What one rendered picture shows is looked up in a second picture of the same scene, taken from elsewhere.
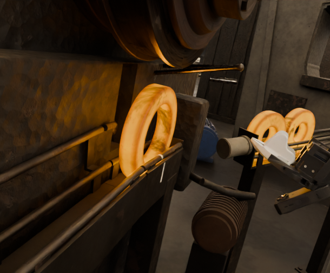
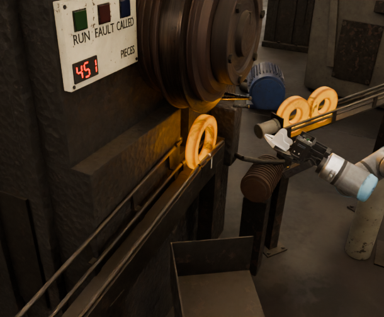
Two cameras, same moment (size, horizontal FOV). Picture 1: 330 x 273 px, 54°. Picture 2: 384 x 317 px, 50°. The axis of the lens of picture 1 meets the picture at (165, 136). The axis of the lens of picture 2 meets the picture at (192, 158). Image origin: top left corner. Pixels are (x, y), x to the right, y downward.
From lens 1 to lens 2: 0.77 m
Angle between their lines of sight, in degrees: 15
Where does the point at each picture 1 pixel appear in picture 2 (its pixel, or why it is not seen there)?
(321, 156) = (303, 145)
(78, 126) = (163, 150)
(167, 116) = (211, 129)
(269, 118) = (292, 103)
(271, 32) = not seen: outside the picture
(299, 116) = (320, 95)
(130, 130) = (189, 148)
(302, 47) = not seen: outside the picture
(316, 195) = (303, 166)
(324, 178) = (304, 157)
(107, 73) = (174, 119)
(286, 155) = (284, 145)
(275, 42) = not seen: outside the picture
